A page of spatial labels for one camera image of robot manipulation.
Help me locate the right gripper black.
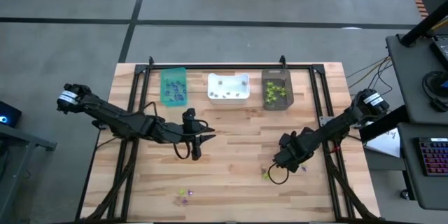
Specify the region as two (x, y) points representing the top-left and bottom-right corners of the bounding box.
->
(274, 131), (316, 175)

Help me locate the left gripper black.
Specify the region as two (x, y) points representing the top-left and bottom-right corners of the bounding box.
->
(162, 107), (216, 161)

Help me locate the white plastic bin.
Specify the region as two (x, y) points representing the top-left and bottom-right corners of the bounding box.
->
(206, 72), (251, 106)

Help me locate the green translucent plastic bin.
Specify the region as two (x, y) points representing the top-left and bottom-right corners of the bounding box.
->
(160, 67), (189, 107)

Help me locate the grey translucent plastic bin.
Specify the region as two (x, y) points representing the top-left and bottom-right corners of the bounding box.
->
(260, 68), (295, 111)

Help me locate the white paper sheet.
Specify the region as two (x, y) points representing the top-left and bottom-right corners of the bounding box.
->
(363, 120), (402, 158)

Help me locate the black diagonal beam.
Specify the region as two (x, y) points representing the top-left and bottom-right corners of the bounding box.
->
(358, 104), (410, 144)

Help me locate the grey side desk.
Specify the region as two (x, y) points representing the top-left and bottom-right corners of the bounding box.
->
(396, 122), (448, 211)
(385, 34), (448, 125)

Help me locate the blue backlit keyboard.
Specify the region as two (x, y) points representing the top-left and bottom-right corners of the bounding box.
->
(415, 136), (448, 178)

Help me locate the black round coiled device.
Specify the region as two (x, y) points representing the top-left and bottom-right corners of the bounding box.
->
(421, 70), (448, 99)

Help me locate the black power adapter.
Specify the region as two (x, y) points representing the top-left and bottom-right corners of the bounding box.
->
(429, 97), (448, 113)

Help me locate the grey metal table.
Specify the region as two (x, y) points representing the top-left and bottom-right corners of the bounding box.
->
(0, 124), (58, 223)

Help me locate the dark laptop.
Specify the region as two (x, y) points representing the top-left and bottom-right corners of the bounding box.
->
(429, 34), (448, 71)

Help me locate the black diagonal pole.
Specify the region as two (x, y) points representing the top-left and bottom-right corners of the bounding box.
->
(400, 0), (448, 48)

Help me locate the black device with blue light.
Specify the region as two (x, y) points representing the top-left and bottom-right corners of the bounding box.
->
(0, 100), (23, 130)

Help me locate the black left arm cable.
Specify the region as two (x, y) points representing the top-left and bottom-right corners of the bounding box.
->
(141, 101), (211, 161)

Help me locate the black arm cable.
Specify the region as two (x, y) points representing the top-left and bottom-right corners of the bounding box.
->
(267, 162), (291, 186)
(141, 101), (211, 161)

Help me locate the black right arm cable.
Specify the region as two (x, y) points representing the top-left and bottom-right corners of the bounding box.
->
(267, 162), (291, 186)

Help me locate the black aluminium table frame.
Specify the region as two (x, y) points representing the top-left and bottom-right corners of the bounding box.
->
(75, 55), (383, 224)

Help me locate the yellow floor cable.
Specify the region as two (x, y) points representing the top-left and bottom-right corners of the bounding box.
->
(346, 57), (391, 90)

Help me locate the black floor cable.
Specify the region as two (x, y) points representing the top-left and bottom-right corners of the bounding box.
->
(346, 55), (395, 101)

